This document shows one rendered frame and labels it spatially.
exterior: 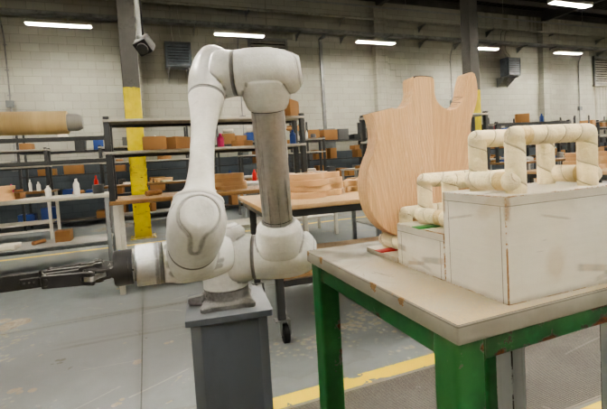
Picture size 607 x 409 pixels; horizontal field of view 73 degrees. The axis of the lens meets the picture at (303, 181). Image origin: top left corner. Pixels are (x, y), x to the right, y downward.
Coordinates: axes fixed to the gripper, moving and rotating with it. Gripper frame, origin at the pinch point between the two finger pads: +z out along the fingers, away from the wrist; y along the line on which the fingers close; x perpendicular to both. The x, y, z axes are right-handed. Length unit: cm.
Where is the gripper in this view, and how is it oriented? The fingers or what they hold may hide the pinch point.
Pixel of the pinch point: (21, 281)
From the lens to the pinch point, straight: 98.3
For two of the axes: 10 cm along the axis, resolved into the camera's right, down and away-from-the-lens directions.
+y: -3.7, -0.3, 9.3
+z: -9.3, 0.7, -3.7
